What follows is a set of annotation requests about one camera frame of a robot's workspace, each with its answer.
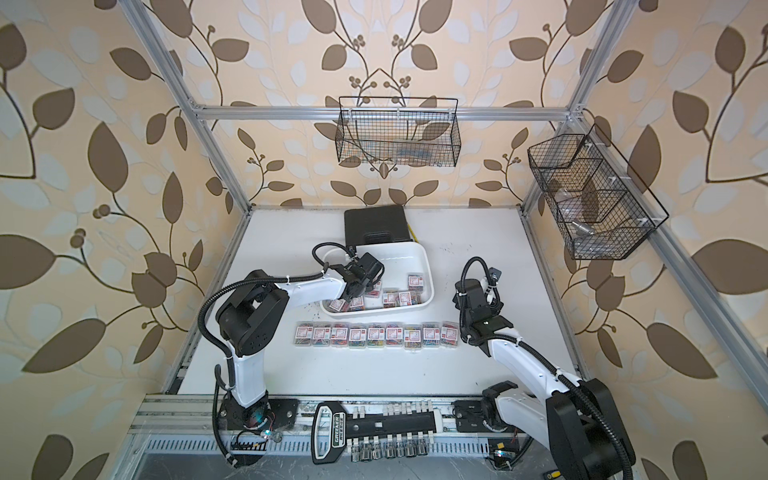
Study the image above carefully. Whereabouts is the white plastic storage tray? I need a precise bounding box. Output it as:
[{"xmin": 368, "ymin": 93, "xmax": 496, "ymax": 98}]
[{"xmin": 320, "ymin": 242, "xmax": 435, "ymax": 319}]

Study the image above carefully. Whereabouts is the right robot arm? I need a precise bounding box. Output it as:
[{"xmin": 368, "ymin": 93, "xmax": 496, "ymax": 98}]
[{"xmin": 453, "ymin": 279, "xmax": 636, "ymax": 479}]

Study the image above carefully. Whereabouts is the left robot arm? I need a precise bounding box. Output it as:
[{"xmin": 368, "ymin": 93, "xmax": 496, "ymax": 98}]
[{"xmin": 197, "ymin": 242, "xmax": 385, "ymax": 469}]

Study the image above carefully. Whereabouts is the black socket set holder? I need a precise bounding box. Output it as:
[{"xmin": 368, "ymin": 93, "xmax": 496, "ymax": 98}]
[{"xmin": 310, "ymin": 401, "xmax": 444, "ymax": 465}]

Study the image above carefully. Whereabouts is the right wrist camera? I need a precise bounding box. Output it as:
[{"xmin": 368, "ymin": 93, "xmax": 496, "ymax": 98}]
[{"xmin": 485, "ymin": 267, "xmax": 502, "ymax": 290}]

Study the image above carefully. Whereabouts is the black wire basket back wall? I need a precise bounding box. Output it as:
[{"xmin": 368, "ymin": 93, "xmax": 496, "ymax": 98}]
[{"xmin": 334, "ymin": 95, "xmax": 462, "ymax": 168}]

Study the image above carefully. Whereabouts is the black wire basket wall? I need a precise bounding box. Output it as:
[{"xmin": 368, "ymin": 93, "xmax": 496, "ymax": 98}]
[
  {"xmin": 527, "ymin": 125, "xmax": 669, "ymax": 261},
  {"xmin": 334, "ymin": 95, "xmax": 462, "ymax": 168}
]

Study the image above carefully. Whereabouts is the black wire basket right wall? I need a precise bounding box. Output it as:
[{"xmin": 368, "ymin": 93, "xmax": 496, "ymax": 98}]
[{"xmin": 527, "ymin": 125, "xmax": 669, "ymax": 261}]

